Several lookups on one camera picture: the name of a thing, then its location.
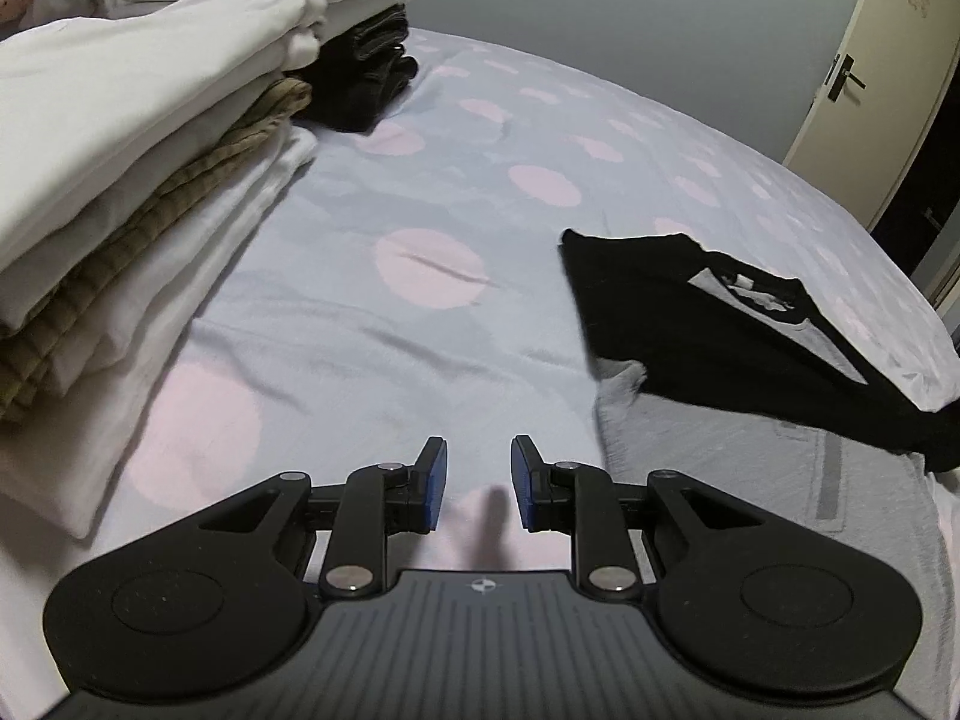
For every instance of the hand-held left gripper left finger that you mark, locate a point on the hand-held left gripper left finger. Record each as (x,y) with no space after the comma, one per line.
(436,486)

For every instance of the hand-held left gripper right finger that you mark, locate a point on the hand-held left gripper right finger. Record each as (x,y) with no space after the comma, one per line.
(522,489)

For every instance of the black and grey t-shirt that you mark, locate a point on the black and grey t-shirt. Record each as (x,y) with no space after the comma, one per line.
(720,345)

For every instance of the near stack of folded clothes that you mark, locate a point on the near stack of folded clothes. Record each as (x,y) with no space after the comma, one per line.
(127,360)

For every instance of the pink polka-dotted bed sheet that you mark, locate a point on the pink polka-dotted bed sheet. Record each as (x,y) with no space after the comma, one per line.
(450,202)

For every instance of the olive striped folded garment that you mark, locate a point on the olive striped folded garment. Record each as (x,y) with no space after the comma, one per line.
(161,210)

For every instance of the dark folded jeans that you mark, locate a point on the dark folded jeans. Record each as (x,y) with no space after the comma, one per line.
(360,75)

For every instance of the large white folded garment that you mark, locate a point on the large white folded garment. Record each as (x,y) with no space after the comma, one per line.
(127,105)

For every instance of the cream door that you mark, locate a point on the cream door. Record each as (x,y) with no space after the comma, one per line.
(892,90)

